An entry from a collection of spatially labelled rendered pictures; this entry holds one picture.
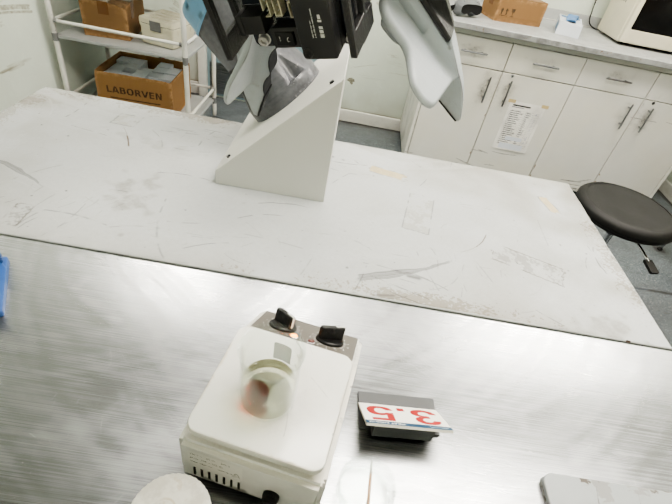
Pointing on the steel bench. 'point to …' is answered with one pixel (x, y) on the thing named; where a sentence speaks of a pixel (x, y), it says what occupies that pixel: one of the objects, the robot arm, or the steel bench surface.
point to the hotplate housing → (272, 484)
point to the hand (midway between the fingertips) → (353, 111)
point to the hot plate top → (327, 408)
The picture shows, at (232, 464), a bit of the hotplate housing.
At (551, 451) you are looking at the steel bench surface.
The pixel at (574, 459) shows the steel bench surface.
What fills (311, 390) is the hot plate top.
